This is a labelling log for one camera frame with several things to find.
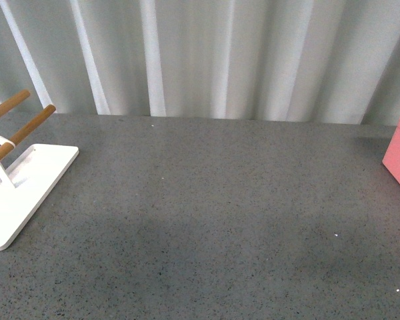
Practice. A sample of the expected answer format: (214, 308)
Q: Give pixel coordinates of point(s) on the far wooden rack rod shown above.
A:
(13, 101)

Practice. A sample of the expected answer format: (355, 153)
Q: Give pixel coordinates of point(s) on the near wooden rack rod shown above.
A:
(19, 136)

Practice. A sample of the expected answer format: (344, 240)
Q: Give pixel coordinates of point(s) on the white curtain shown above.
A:
(321, 61)

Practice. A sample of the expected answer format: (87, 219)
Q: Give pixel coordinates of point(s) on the wooden rack rod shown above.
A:
(13, 101)
(19, 136)

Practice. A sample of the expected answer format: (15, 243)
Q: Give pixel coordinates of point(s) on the white towel rack stand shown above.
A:
(28, 181)

